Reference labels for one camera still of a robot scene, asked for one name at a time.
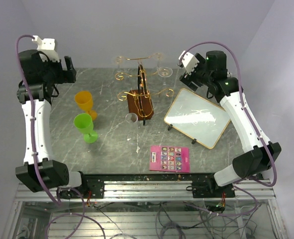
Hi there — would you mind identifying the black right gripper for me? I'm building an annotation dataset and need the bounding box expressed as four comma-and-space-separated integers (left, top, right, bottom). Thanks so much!
180, 53, 213, 91

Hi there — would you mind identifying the clear wine glass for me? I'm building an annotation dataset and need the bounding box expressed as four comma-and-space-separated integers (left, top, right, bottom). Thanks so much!
157, 67, 173, 85
112, 56, 124, 73
152, 52, 165, 70

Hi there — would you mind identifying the orange plastic goblet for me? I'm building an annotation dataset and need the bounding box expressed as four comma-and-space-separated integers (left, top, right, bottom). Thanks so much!
75, 91, 98, 120

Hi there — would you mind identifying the clear tall champagne flute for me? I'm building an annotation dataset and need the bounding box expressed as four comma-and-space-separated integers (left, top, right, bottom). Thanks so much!
125, 113, 139, 145

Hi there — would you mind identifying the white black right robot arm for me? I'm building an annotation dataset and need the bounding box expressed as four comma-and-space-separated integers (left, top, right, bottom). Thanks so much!
179, 51, 282, 197

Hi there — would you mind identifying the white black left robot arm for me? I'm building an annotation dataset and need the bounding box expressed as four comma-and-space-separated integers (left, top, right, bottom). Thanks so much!
15, 49, 89, 198

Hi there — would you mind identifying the gold framed mirror tray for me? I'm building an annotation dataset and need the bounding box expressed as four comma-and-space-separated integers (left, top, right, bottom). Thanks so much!
164, 88, 231, 149

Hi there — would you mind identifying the green plastic goblet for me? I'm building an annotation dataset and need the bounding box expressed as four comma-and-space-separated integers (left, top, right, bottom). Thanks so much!
74, 113, 98, 143

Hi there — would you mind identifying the pink sticker card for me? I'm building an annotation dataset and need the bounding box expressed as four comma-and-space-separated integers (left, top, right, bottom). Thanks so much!
149, 145, 191, 173

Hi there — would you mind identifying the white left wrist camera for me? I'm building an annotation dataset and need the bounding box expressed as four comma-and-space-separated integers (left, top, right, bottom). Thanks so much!
32, 35, 60, 62

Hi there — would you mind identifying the gold wire wine glass rack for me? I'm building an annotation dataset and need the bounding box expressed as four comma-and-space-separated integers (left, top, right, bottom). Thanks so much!
115, 54, 174, 126

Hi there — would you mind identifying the aluminium rail base frame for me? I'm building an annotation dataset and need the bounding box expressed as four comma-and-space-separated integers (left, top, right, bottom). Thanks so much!
3, 174, 288, 239

